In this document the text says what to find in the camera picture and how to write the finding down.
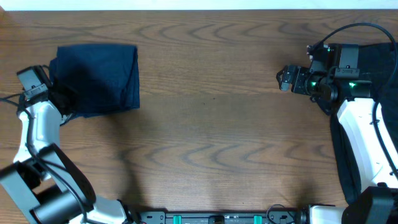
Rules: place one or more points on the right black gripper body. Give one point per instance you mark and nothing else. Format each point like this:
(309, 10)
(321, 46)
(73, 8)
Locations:
(309, 83)

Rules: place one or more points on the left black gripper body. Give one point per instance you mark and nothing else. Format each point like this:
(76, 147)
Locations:
(68, 99)

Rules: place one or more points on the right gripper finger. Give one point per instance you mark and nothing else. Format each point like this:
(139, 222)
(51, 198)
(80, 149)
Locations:
(287, 74)
(284, 85)

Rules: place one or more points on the dark blue shorts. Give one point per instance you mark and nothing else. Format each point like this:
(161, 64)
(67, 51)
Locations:
(105, 77)

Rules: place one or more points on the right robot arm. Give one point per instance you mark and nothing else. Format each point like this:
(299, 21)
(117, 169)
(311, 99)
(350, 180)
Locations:
(376, 204)

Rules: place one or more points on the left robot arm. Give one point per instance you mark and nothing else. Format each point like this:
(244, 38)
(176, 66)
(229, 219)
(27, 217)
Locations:
(43, 182)

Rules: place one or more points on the black clothes pile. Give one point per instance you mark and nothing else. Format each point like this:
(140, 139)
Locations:
(364, 129)

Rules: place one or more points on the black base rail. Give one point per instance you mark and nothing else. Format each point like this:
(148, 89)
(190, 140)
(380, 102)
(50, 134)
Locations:
(272, 216)

